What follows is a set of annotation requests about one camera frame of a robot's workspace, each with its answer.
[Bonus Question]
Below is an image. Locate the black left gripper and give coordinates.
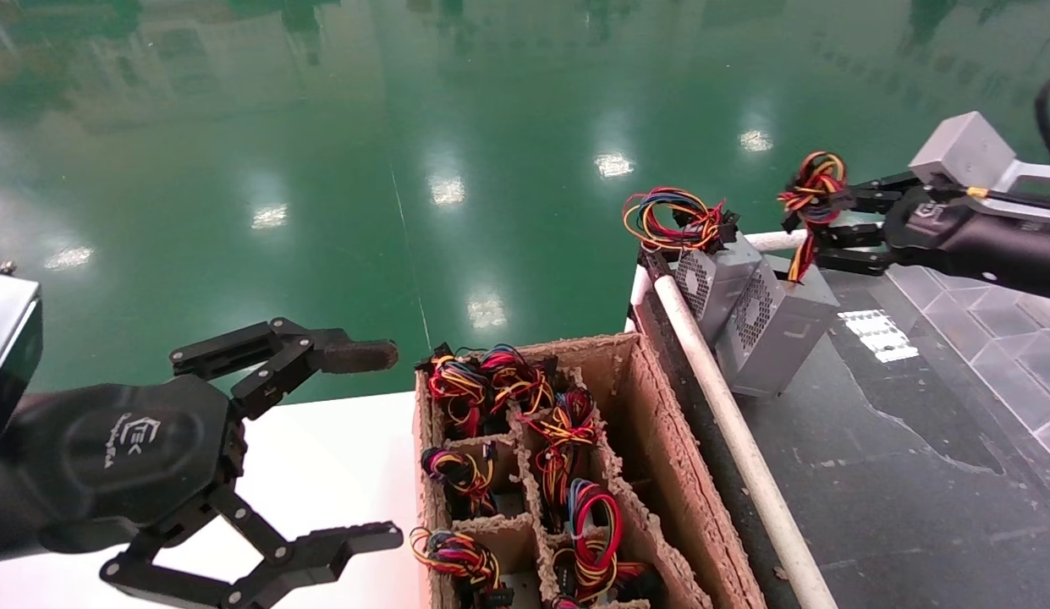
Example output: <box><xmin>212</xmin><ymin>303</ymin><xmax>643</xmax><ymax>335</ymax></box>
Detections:
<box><xmin>8</xmin><ymin>376</ymin><xmax>404</xmax><ymax>609</ymax></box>

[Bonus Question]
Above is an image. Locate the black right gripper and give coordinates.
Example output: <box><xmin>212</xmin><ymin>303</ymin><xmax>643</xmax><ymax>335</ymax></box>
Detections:
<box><xmin>808</xmin><ymin>173</ymin><xmax>1050</xmax><ymax>301</ymax></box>

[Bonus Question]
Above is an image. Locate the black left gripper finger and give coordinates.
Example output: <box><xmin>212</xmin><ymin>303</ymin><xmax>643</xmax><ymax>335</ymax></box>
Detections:
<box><xmin>169</xmin><ymin>317</ymin><xmax>399</xmax><ymax>420</ymax></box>

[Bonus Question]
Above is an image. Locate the power supply with coloured wires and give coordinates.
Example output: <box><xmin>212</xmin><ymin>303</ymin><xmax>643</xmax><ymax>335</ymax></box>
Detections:
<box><xmin>419</xmin><ymin>343</ymin><xmax>492</xmax><ymax>438</ymax></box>
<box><xmin>409</xmin><ymin>526</ymin><xmax>515</xmax><ymax>609</ymax></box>
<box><xmin>554</xmin><ymin>479</ymin><xmax>665</xmax><ymax>606</ymax></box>
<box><xmin>715</xmin><ymin>151</ymin><xmax>849</xmax><ymax>398</ymax></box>
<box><xmin>622</xmin><ymin>188</ymin><xmax>764</xmax><ymax>348</ymax></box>
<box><xmin>421</xmin><ymin>446</ymin><xmax>498</xmax><ymax>518</ymax></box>
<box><xmin>481</xmin><ymin>344</ymin><xmax>557</xmax><ymax>415</ymax></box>

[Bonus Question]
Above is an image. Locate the clear acrylic compartment tray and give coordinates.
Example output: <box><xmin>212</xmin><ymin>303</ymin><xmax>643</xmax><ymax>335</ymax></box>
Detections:
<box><xmin>884</xmin><ymin>262</ymin><xmax>1050</xmax><ymax>470</ymax></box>

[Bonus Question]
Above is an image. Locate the divided brown cardboard box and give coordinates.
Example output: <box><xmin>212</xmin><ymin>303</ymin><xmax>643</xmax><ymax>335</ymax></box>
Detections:
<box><xmin>413</xmin><ymin>332</ymin><xmax>767</xmax><ymax>609</ymax></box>

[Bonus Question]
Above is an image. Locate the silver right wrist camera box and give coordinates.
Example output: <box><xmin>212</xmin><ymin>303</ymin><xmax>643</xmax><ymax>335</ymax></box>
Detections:
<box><xmin>910</xmin><ymin>110</ymin><xmax>1050</xmax><ymax>204</ymax></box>

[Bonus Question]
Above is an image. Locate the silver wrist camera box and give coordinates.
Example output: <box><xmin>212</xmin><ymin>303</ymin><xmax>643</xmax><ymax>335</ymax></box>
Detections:
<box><xmin>910</xmin><ymin>110</ymin><xmax>1050</xmax><ymax>204</ymax></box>
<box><xmin>0</xmin><ymin>269</ymin><xmax>45</xmax><ymax>451</ymax></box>

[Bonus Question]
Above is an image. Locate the wire bundle in box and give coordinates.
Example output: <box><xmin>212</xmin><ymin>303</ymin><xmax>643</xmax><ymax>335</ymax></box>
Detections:
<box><xmin>523</xmin><ymin>387</ymin><xmax>599</xmax><ymax>513</ymax></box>

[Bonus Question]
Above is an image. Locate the white pipe table rail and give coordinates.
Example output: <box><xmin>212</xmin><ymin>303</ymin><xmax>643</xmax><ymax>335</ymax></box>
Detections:
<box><xmin>654</xmin><ymin>275</ymin><xmax>838</xmax><ymax>609</ymax></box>

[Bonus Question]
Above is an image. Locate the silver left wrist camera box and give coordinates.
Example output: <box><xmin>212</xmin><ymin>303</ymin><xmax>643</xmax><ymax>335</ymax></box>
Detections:
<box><xmin>0</xmin><ymin>269</ymin><xmax>45</xmax><ymax>451</ymax></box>

